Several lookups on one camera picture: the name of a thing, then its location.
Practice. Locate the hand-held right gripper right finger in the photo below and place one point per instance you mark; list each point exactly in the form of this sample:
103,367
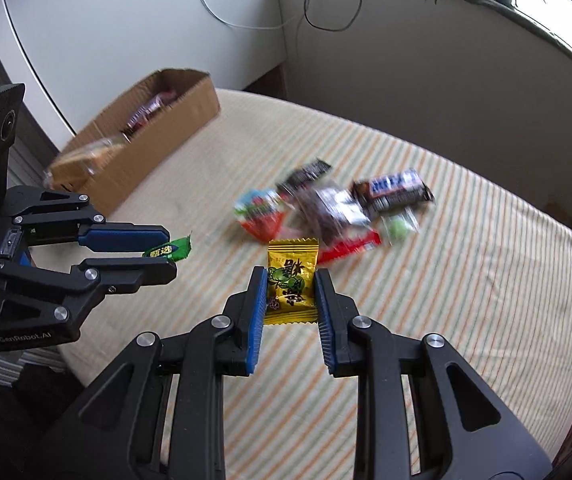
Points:
326,320

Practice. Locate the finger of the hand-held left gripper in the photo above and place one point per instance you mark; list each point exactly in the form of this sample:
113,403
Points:
126,237
136,272

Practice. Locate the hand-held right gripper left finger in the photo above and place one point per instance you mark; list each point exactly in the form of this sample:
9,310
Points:
257,320

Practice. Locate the green candy packet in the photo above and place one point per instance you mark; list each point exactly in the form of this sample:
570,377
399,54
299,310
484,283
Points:
176,249

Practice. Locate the yellow candy packet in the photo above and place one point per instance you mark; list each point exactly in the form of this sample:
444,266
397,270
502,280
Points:
291,280

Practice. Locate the packaged bread slice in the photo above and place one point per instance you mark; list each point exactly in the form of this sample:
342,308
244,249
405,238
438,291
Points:
86,155

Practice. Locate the brown cardboard box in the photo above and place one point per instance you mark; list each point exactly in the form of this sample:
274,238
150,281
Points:
166,140

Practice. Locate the red wrapper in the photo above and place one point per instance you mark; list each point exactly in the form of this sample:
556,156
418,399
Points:
350,247

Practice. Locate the clear packet of dark fruit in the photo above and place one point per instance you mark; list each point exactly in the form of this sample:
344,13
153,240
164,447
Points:
333,212

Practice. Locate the egg-shaped chocolate packet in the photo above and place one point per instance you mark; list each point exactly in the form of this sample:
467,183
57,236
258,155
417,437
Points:
261,210

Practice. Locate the pale green candy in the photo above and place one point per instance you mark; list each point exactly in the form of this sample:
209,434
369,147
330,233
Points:
398,227

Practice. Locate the striped tablecloth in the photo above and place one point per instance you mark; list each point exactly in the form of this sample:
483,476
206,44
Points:
465,310

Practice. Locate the black snack packet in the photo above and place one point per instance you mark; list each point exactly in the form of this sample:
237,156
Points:
306,175

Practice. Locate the brown chocolate bar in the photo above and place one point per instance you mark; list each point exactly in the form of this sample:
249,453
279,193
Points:
395,187

